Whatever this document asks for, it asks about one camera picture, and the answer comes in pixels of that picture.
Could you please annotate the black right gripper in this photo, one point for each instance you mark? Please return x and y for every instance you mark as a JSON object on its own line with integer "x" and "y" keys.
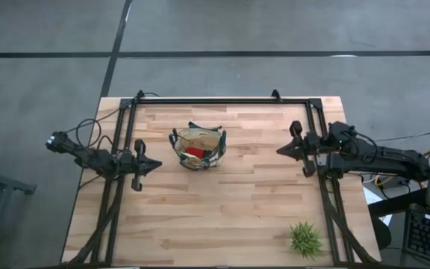
{"x": 306, "y": 160}

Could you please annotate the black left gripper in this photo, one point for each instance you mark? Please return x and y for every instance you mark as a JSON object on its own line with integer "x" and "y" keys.
{"x": 139, "y": 175}

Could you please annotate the beige green gardening bag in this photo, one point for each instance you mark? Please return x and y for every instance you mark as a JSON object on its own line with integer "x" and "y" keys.
{"x": 200, "y": 139}

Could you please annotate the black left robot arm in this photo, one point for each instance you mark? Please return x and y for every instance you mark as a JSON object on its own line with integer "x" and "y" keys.
{"x": 95, "y": 160}

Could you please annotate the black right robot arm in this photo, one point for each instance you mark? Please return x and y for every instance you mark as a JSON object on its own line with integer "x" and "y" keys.
{"x": 386, "y": 158}

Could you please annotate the red object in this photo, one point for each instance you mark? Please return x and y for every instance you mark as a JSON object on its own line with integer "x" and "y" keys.
{"x": 194, "y": 152}

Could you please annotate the small green spiky plant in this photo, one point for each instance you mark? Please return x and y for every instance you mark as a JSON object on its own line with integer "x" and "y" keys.
{"x": 304, "y": 239}

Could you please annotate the white paper sheet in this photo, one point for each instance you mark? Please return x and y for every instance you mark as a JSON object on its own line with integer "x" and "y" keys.
{"x": 371, "y": 198}

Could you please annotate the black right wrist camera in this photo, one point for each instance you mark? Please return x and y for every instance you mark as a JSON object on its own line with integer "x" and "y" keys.
{"x": 313, "y": 141}

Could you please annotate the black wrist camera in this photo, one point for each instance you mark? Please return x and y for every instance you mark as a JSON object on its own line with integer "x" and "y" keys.
{"x": 313, "y": 141}
{"x": 127, "y": 162}

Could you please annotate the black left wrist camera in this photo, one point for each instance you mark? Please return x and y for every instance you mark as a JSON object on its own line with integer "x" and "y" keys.
{"x": 127, "y": 162}

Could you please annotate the black aluminium table frame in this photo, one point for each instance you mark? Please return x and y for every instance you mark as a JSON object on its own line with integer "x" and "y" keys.
{"x": 218, "y": 101}

